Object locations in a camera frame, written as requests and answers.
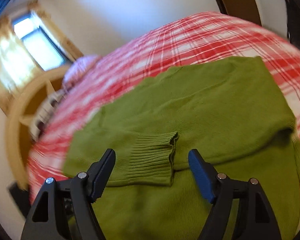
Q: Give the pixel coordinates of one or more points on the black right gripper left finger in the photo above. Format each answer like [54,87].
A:
[47,218]

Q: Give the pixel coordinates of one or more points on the red white plaid bedspread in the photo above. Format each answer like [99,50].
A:
[195,39]

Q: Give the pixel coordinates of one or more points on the window with dark frame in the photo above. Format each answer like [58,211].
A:
[41,45]

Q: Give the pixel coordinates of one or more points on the pink pillow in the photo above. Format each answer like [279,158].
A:
[78,69]

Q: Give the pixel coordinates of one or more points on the green striped knit sweater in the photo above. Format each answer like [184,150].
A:
[230,110]

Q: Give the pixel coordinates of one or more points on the yellow curtain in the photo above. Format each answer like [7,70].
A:
[17,66]

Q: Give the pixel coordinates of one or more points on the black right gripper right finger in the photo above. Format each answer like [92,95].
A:
[255,218]

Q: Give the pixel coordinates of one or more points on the wooden bed headboard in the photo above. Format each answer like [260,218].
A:
[21,112]

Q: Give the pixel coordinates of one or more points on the patterned beige pillow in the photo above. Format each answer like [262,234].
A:
[44,113]

